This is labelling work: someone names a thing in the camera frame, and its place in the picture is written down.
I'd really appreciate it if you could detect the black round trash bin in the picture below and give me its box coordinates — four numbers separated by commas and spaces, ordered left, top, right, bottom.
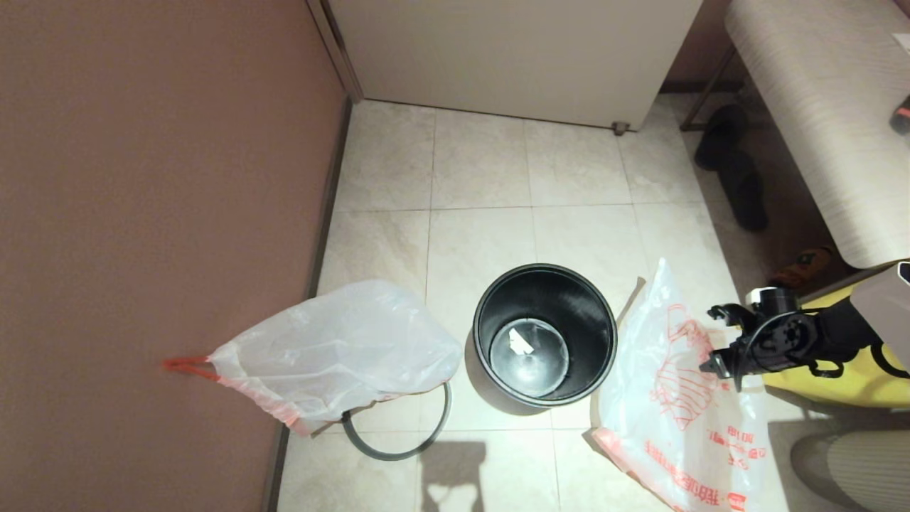
473, 263, 618, 409

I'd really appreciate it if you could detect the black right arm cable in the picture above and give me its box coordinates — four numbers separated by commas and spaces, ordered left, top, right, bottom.
807, 341, 910, 379

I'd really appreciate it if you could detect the black slipper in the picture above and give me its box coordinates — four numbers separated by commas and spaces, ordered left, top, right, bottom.
714, 153, 769, 233
693, 105, 749, 171

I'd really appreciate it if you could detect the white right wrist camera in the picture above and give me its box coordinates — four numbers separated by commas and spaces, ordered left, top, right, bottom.
708, 287, 784, 332

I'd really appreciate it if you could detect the dark bin retaining ring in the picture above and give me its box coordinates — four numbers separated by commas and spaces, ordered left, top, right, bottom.
341, 380, 453, 462

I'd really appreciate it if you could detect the metal bench leg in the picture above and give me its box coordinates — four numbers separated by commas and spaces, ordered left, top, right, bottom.
679, 46, 744, 133

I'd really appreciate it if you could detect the yellow fabric bag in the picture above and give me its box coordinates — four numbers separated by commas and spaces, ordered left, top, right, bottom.
762, 283, 910, 410

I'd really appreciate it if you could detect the white door panel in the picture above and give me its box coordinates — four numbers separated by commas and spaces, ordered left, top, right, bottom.
323, 0, 705, 132

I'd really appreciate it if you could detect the white bin liner bag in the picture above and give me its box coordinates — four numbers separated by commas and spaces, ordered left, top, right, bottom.
589, 257, 772, 512

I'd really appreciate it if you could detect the used white drawstring trash bag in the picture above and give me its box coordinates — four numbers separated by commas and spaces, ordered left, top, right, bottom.
164, 279, 464, 437

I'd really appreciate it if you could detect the white pleated round stool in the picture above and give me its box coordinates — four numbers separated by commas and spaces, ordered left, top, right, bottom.
789, 429, 910, 512

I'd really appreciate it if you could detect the orange drink bottle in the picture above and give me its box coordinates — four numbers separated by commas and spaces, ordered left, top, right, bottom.
771, 247, 834, 289

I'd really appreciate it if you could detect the wood-grain bench top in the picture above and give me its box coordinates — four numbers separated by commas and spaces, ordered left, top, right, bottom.
724, 0, 910, 270

